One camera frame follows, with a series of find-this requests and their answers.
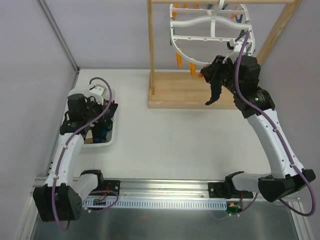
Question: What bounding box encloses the navy santa sock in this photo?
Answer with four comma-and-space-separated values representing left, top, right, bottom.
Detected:
205, 82, 222, 106

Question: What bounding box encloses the white plastic clip hanger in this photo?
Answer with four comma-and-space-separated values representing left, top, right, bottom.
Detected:
169, 0, 256, 67

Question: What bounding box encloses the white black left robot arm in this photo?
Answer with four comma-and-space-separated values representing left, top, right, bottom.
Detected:
33, 93, 118, 223

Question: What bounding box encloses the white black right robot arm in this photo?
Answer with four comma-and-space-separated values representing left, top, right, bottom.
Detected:
200, 55, 316, 202

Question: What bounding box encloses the pile of dark socks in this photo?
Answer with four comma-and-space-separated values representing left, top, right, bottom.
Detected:
89, 101, 118, 144

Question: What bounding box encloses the wooden hanger stand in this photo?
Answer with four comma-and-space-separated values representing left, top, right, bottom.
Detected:
146, 0, 301, 110

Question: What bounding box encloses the white perforated plastic basket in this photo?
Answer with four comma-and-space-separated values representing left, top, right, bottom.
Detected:
68, 87, 118, 149

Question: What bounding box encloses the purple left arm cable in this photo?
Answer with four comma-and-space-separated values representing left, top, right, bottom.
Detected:
51, 77, 119, 232

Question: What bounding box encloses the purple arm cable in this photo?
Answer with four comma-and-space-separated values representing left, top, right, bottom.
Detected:
51, 77, 119, 232
234, 30, 316, 216

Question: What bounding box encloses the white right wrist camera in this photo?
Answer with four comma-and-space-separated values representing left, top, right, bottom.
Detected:
222, 39, 243, 64

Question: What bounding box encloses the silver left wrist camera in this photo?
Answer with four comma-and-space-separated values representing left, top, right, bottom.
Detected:
89, 84, 110, 105

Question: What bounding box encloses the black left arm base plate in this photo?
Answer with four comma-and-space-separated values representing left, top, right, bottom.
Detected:
103, 179, 121, 196

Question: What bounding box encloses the aluminium mounting rail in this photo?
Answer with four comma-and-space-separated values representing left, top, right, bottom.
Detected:
30, 176, 301, 202

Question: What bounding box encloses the white slotted cable duct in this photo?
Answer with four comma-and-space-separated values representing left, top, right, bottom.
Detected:
82, 198, 228, 211

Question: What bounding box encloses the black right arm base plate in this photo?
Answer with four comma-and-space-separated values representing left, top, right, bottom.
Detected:
207, 181, 254, 199

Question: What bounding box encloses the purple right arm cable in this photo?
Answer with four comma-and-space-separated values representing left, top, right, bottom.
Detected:
234, 30, 316, 216

